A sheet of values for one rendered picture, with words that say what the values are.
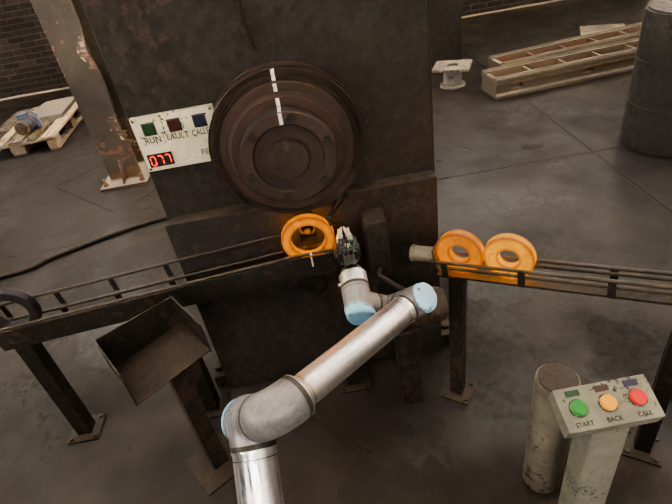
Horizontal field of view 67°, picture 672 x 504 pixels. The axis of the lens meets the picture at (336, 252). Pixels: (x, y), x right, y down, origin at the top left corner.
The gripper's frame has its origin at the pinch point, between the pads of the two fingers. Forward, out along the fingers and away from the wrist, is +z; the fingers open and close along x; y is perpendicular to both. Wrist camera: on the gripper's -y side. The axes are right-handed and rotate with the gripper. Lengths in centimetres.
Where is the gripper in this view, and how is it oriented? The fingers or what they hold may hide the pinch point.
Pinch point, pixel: (342, 231)
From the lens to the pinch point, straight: 177.1
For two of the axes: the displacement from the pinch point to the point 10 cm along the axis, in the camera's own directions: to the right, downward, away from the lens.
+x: -9.8, 1.8, -0.1
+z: -1.5, -7.9, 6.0
